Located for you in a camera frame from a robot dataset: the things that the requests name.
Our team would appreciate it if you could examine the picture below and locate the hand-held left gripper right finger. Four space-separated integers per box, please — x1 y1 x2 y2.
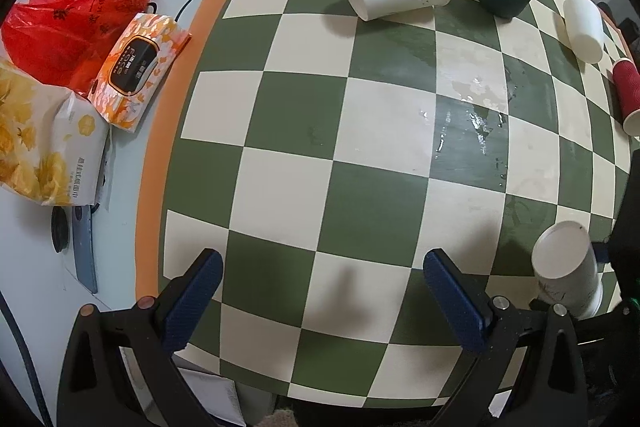
423 248 587 427

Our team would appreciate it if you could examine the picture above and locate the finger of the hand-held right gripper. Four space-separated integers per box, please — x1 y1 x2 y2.
592 237 621 265

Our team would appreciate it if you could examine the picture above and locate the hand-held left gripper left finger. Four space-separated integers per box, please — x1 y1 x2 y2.
56 248 224 427

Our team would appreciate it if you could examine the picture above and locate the plain white paper cup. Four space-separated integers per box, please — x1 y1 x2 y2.
531 221 604 320

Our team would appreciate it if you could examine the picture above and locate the red ribbed paper cup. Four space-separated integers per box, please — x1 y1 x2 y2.
613 57 640 137

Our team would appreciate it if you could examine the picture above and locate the small white paper cup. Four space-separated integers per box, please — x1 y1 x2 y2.
563 0 606 64

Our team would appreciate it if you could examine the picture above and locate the white paper sheet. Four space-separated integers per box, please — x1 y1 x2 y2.
175 354 248 427

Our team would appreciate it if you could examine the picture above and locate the blue flat device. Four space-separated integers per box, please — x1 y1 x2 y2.
70 204 99 295

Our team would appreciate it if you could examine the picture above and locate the black round disc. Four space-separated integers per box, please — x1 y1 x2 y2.
51 206 74 253

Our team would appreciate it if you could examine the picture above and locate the green cream checkered mat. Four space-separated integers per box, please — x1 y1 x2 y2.
135 0 637 409

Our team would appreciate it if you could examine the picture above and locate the yellow flower tissue pack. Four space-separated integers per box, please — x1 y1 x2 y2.
0 59 112 208

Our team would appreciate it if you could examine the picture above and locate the orange wet wipes pack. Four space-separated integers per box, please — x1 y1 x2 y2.
87 12 193 136

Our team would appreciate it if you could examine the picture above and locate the red plastic bag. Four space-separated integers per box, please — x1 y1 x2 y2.
1 0 151 94

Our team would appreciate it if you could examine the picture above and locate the grey cable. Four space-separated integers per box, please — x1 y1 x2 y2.
0 292 55 427

